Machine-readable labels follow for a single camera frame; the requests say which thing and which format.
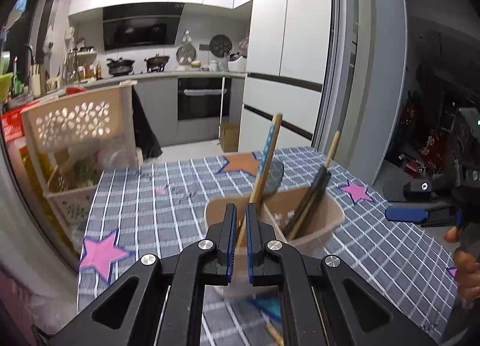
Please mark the black handled wooden chopstick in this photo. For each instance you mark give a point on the black handled wooden chopstick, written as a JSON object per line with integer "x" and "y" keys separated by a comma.
{"x": 313, "y": 196}

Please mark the cardboard box on floor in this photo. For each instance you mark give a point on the cardboard box on floor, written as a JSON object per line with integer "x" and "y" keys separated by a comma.
{"x": 229, "y": 137}

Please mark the beige plastic utensil holder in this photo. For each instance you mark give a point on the beige plastic utensil holder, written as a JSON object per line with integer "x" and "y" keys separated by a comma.
{"x": 308, "y": 235}

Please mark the white refrigerator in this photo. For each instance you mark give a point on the white refrigerator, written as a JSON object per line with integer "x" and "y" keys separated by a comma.
{"x": 286, "y": 69}

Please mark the grey checked star tablecloth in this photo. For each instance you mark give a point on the grey checked star tablecloth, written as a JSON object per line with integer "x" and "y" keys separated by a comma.
{"x": 160, "y": 209}

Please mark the black cloth on cart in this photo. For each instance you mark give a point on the black cloth on cart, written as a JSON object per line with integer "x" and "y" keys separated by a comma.
{"x": 145, "y": 139}

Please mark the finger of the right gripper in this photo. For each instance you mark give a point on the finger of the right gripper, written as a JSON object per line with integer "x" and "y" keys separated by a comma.
{"x": 419, "y": 215}
{"x": 415, "y": 191}

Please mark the black pot on stove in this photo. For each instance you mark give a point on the black pot on stove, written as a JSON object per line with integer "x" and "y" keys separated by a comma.
{"x": 156, "y": 63}

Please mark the blue patterned wooden chopstick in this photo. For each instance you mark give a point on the blue patterned wooden chopstick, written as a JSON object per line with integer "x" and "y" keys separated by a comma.
{"x": 264, "y": 166}

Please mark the beige flower-cutout storage cart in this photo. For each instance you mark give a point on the beige flower-cutout storage cart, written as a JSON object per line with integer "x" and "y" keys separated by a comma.
{"x": 72, "y": 140}

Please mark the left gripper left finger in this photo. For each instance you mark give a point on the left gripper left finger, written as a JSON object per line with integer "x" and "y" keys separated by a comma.
{"x": 223, "y": 235}

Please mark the wooden chopstick on table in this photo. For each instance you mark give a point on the wooden chopstick on table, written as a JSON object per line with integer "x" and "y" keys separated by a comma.
{"x": 274, "y": 333}

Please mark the black range hood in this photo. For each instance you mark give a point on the black range hood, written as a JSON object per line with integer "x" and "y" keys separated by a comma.
{"x": 141, "y": 24}

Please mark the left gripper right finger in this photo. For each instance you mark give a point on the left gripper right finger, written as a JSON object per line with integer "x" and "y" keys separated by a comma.
{"x": 262, "y": 270}

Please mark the person's right hand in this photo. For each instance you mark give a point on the person's right hand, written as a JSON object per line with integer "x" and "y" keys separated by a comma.
{"x": 466, "y": 261}

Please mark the black wok on stove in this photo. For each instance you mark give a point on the black wok on stove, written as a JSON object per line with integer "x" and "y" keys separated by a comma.
{"x": 120, "y": 67}

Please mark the black built-in oven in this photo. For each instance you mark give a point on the black built-in oven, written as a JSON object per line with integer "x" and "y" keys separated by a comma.
{"x": 203, "y": 98}

